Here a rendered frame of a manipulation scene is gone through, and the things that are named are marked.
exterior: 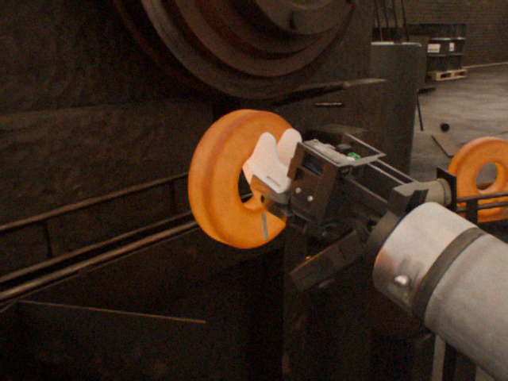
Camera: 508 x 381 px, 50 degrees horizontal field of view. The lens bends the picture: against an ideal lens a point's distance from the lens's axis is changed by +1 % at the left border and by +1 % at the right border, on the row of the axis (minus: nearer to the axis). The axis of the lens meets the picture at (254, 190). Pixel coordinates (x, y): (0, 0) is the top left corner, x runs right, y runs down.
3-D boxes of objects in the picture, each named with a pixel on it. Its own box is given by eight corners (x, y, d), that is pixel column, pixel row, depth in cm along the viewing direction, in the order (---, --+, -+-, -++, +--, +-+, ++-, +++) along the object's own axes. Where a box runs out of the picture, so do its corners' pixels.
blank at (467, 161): (466, 226, 111) (475, 232, 108) (431, 167, 106) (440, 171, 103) (529, 181, 111) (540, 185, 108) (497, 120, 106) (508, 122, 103)
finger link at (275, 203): (275, 167, 58) (334, 207, 53) (271, 181, 59) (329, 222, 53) (241, 174, 55) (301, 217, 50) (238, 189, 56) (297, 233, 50)
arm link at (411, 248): (455, 298, 50) (394, 336, 44) (410, 267, 53) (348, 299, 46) (495, 216, 46) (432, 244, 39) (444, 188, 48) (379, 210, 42)
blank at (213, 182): (175, 125, 55) (197, 129, 52) (280, 96, 64) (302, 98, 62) (195, 263, 60) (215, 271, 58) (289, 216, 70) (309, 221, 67)
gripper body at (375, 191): (342, 129, 55) (444, 185, 48) (321, 202, 59) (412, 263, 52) (289, 138, 50) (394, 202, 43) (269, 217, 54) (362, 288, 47)
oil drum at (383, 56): (307, 171, 387) (311, 41, 361) (359, 159, 425) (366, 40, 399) (376, 189, 344) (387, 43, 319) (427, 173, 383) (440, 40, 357)
